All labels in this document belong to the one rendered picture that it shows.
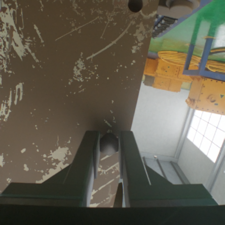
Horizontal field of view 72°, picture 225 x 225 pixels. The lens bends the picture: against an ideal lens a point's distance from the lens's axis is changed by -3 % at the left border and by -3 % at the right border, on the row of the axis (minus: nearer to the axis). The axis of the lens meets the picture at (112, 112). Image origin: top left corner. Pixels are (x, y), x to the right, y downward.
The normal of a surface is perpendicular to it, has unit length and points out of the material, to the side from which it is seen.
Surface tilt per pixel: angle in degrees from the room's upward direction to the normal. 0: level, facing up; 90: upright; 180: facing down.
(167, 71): 90
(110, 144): 90
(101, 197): 90
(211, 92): 90
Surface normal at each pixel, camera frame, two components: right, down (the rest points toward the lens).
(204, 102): -0.03, 0.24
